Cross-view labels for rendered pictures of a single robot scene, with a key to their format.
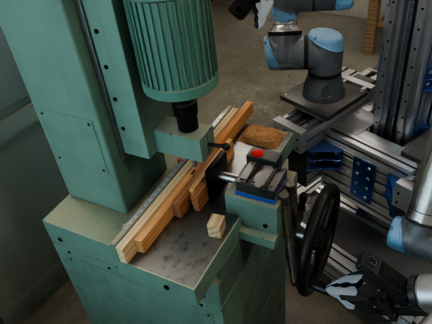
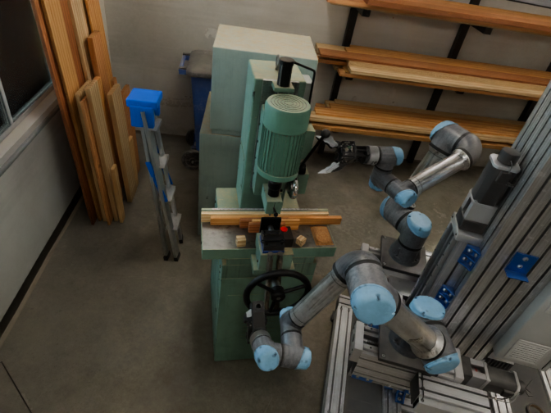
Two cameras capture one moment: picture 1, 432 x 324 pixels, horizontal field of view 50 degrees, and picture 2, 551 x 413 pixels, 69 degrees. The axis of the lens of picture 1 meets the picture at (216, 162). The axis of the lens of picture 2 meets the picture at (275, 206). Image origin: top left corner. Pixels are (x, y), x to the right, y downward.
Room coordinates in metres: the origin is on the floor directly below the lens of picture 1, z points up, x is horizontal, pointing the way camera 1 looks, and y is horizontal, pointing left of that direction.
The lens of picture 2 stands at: (-0.09, -0.91, 2.12)
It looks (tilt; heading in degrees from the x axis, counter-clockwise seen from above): 38 degrees down; 42
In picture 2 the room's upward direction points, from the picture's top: 10 degrees clockwise
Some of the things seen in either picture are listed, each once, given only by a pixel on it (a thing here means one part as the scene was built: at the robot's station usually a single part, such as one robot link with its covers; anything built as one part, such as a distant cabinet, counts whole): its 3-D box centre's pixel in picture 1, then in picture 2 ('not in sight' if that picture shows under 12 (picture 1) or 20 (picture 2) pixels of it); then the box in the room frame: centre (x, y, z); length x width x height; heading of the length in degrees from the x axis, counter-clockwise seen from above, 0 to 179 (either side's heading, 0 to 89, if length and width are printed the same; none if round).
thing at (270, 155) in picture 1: (263, 173); (276, 238); (0.83, -0.11, 0.99); 0.13 x 0.11 x 0.06; 148
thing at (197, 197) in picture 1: (211, 182); (266, 227); (0.89, 0.02, 0.93); 0.17 x 0.02 x 0.05; 148
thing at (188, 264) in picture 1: (233, 200); (269, 244); (0.87, -0.03, 0.87); 0.61 x 0.30 x 0.06; 148
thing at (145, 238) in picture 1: (204, 165); (277, 220); (0.97, 0.03, 0.92); 0.62 x 0.02 x 0.04; 148
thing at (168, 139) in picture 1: (184, 140); (271, 199); (0.95, 0.07, 1.03); 0.14 x 0.07 x 0.09; 58
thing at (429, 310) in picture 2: not in sight; (424, 316); (1.02, -0.71, 0.98); 0.13 x 0.12 x 0.14; 51
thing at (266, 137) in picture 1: (261, 133); (321, 233); (1.09, -0.14, 0.91); 0.12 x 0.09 x 0.03; 58
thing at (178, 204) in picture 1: (198, 181); (264, 222); (0.91, 0.05, 0.92); 0.23 x 0.02 x 0.04; 148
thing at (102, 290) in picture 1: (186, 288); (252, 279); (1.00, 0.16, 0.36); 0.58 x 0.45 x 0.71; 58
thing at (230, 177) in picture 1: (227, 177); (270, 229); (0.88, -0.02, 0.95); 0.09 x 0.07 x 0.09; 148
